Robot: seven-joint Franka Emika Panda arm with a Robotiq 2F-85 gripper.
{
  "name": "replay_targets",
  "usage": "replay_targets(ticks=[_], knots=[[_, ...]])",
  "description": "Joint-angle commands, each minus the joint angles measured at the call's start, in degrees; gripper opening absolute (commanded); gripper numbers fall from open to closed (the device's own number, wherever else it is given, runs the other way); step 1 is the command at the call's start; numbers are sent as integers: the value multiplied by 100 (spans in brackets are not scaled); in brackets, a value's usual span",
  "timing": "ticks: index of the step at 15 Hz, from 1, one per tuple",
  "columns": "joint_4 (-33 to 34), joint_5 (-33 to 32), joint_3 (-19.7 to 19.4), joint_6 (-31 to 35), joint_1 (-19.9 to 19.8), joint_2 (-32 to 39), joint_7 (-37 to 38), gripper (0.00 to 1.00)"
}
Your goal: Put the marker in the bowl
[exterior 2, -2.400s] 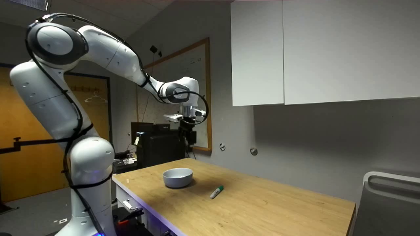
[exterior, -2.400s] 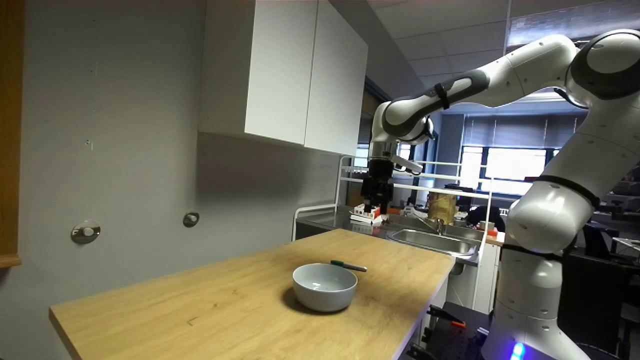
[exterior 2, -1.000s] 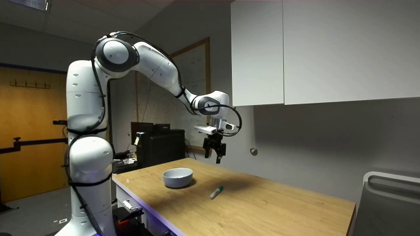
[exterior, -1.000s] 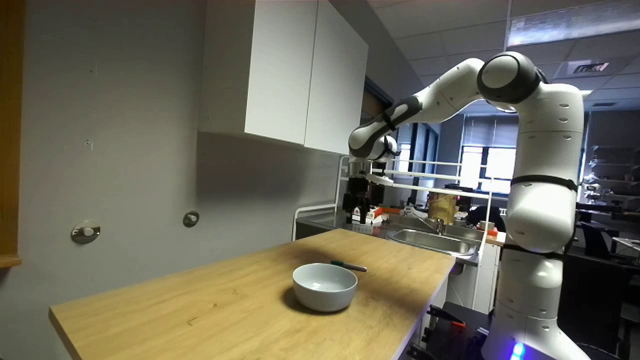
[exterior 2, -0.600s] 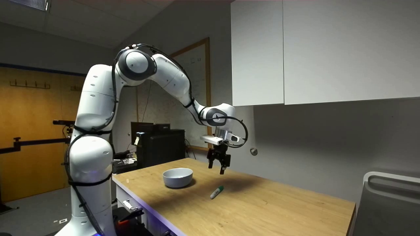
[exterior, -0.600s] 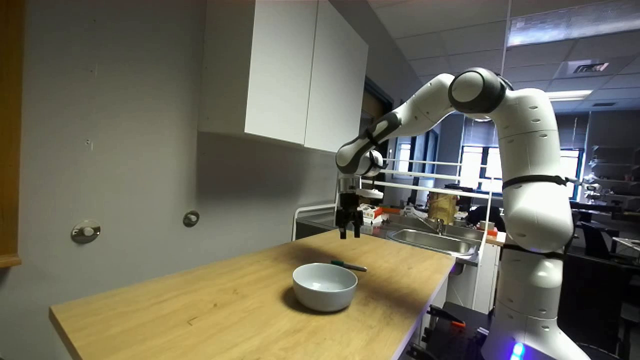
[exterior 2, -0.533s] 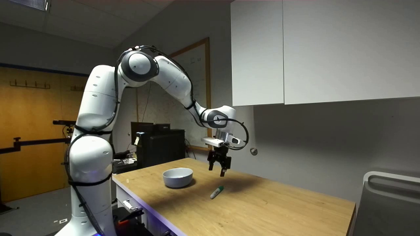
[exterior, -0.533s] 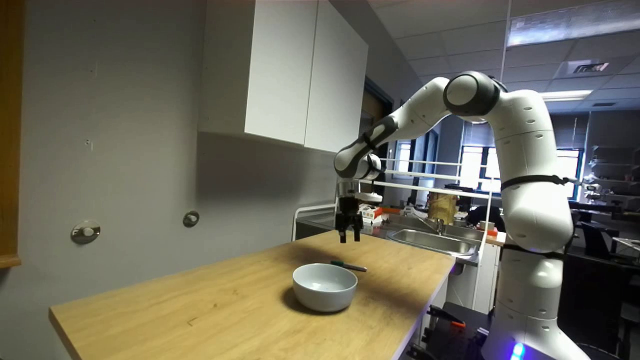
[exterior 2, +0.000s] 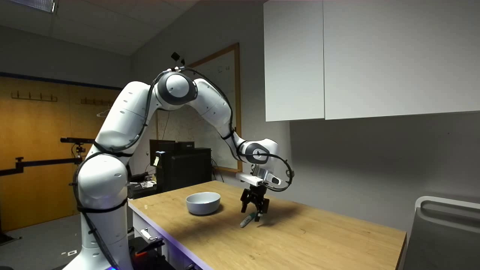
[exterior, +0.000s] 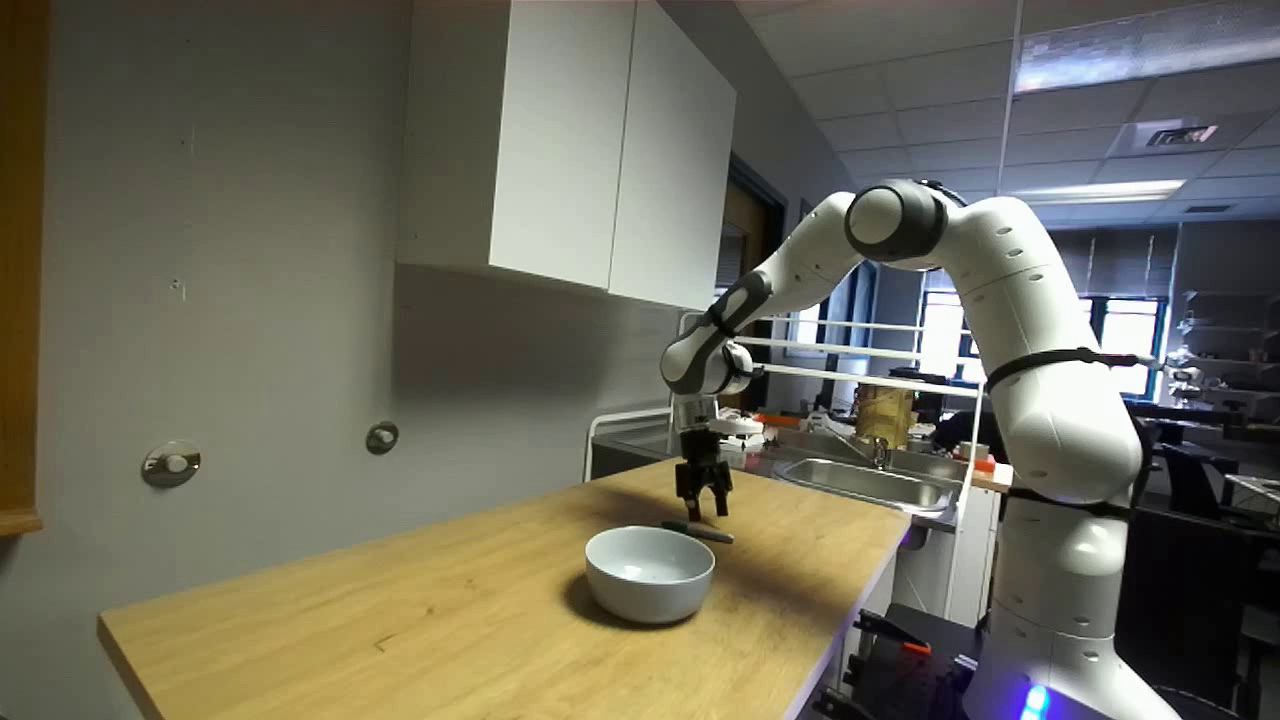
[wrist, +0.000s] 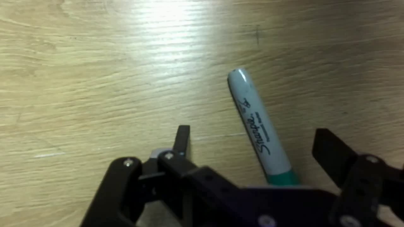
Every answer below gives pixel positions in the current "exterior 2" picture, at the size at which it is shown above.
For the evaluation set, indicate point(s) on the wide white cabinet door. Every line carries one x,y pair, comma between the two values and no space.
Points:
401,56

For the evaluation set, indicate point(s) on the camera on mount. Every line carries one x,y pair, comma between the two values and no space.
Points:
45,162

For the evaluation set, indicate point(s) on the white wall cabinet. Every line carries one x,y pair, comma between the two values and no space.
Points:
367,56

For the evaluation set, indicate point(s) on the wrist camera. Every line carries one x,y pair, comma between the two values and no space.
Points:
248,179

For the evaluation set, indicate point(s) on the grey bowl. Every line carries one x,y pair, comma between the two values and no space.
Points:
203,204

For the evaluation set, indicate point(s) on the green capped marker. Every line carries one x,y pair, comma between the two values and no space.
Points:
248,220

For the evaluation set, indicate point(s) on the wood framed whiteboard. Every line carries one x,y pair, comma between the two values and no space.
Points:
225,71

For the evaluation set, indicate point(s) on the black computer tower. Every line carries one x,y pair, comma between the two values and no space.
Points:
185,168

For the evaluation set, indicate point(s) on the grey plastic container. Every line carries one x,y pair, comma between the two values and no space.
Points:
442,236

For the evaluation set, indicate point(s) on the short wall coat hook rack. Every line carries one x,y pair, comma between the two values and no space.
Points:
92,101

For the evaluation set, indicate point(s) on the drawer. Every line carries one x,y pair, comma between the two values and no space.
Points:
140,225

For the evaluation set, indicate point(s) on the long wall coat hook rack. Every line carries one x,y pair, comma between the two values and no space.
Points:
33,98

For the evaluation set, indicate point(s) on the narrow white cabinet door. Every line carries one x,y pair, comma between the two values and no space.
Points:
294,60

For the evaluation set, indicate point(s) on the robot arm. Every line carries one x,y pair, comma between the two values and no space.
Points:
112,123

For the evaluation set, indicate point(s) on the black and orange clamp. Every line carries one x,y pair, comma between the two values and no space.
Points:
148,248

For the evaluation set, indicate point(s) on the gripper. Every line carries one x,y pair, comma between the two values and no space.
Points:
257,192

